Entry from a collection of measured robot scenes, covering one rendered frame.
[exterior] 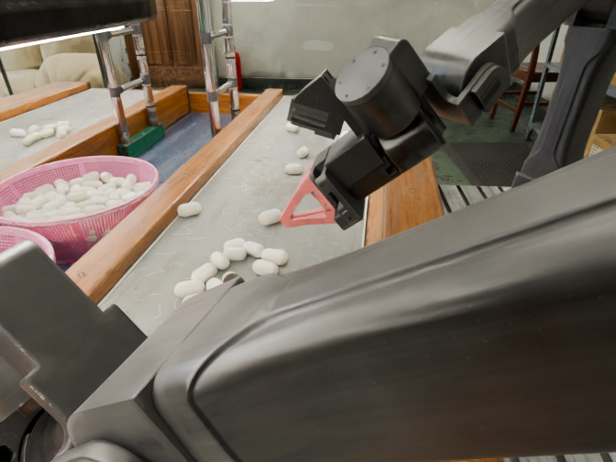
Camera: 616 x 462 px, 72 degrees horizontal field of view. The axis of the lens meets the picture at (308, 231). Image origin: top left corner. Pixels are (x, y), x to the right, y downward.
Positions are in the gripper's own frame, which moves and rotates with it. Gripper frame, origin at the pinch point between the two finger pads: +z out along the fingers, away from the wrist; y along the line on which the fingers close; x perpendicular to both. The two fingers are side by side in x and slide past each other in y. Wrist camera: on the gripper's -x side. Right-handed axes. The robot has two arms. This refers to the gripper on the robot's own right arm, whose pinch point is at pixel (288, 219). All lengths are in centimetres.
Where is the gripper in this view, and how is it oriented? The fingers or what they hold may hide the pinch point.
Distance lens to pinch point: 51.5
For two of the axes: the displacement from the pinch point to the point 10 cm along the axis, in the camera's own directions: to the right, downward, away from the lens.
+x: 6.3, 7.1, 3.0
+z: -7.6, 4.9, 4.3
